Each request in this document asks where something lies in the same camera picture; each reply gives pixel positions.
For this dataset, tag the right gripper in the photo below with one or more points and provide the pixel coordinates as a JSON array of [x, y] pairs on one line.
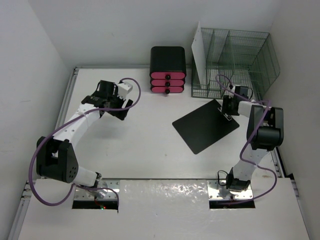
[[226, 100]]

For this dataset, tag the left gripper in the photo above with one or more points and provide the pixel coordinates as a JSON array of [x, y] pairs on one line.
[[119, 114]]

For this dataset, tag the black clipboard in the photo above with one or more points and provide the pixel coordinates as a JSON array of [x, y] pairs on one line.
[[204, 126]]

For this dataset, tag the white paper sheet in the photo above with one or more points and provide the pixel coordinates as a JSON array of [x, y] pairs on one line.
[[198, 52]]

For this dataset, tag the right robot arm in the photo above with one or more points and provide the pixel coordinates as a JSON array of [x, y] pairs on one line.
[[265, 131]]

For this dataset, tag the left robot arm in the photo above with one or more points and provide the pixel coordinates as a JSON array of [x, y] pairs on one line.
[[56, 158]]

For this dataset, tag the black drawer cabinet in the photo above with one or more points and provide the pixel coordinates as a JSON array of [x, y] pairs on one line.
[[167, 59]]

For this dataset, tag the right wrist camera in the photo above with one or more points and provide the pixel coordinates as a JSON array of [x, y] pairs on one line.
[[232, 89]]

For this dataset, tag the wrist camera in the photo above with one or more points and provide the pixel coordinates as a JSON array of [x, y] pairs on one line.
[[232, 89], [123, 89]]

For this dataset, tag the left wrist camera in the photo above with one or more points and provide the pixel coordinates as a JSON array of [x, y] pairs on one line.
[[123, 89]]

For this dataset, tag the green wire mesh organizer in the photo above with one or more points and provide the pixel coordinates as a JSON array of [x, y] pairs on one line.
[[246, 58]]

